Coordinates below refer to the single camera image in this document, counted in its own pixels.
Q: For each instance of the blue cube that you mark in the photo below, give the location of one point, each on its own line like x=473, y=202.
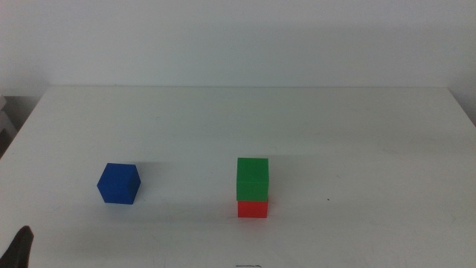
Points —
x=118, y=184

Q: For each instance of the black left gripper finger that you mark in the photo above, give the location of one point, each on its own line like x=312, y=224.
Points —
x=18, y=249

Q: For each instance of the red cube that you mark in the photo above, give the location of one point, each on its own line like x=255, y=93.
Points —
x=253, y=209

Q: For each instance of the green cube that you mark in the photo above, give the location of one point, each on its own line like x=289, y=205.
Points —
x=253, y=178

